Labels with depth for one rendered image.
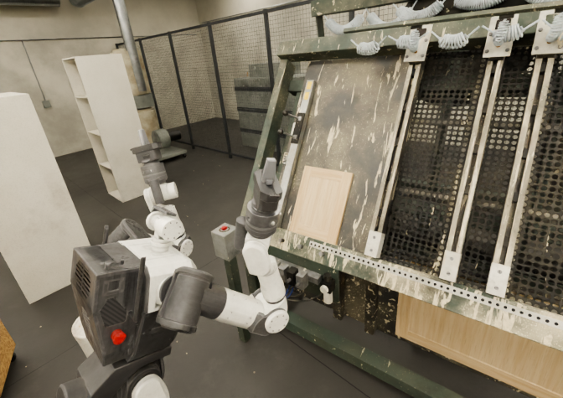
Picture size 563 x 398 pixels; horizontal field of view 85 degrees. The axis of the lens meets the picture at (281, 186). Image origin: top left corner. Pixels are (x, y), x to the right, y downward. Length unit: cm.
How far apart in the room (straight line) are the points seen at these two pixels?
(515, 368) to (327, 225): 113
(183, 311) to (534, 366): 167
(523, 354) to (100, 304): 180
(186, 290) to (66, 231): 272
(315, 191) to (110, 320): 124
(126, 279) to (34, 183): 247
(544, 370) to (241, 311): 152
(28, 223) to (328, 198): 260
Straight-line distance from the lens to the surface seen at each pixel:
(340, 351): 217
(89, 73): 491
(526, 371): 207
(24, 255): 351
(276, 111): 212
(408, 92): 178
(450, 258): 154
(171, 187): 129
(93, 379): 116
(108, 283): 92
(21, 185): 332
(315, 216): 179
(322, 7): 258
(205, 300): 87
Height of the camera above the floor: 188
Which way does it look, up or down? 24 degrees down
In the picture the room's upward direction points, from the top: 5 degrees counter-clockwise
